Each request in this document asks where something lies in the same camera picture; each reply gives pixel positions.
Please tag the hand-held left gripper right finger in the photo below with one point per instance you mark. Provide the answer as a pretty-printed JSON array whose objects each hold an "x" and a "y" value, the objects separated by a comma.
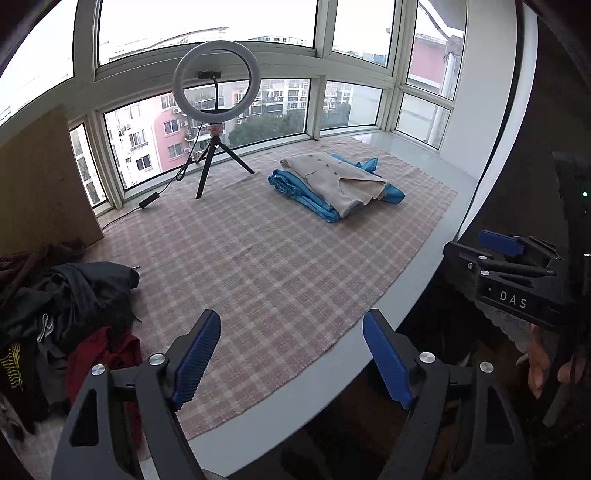
[{"x": 388, "y": 357}]

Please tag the dark red garment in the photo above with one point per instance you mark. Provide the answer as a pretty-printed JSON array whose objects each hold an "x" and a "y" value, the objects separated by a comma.
[{"x": 97, "y": 350}]

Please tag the black garment with yellow print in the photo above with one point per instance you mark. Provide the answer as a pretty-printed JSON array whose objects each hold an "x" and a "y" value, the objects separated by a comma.
[{"x": 14, "y": 369}]

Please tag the small black tripod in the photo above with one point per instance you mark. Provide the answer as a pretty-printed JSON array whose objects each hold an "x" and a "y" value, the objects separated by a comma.
[{"x": 208, "y": 157}]

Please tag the large light wooden board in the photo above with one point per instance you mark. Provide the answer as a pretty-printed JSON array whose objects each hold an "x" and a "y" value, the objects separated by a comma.
[{"x": 41, "y": 184}]

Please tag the white window frame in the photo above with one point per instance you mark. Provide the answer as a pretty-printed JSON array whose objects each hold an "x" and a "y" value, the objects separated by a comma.
[{"x": 323, "y": 46}]

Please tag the person's right hand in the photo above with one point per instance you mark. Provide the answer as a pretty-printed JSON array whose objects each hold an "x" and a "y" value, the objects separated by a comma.
[{"x": 538, "y": 369}]

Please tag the blue garment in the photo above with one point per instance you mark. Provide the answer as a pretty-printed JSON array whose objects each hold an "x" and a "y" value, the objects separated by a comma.
[{"x": 300, "y": 194}]

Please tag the pink plaid mat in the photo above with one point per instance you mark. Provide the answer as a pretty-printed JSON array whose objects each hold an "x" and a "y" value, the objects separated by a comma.
[{"x": 277, "y": 277}]

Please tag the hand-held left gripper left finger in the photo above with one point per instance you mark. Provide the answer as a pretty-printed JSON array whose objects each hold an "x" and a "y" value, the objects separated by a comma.
[{"x": 196, "y": 355}]

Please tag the black phone clamp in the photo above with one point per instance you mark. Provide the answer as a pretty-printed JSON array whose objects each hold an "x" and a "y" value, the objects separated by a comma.
[{"x": 207, "y": 74}]

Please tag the black padded jacket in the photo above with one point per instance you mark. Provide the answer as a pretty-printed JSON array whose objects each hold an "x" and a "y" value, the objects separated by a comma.
[{"x": 92, "y": 286}]

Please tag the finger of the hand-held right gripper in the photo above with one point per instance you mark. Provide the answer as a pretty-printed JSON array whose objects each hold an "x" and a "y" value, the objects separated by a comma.
[
  {"x": 501, "y": 242},
  {"x": 461, "y": 256}
]

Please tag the cream ribbed knit sweater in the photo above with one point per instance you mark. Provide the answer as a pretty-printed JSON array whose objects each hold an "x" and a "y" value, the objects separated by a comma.
[{"x": 332, "y": 184}]

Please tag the white lace cloth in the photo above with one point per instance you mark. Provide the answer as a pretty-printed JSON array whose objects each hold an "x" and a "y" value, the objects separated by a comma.
[{"x": 512, "y": 334}]

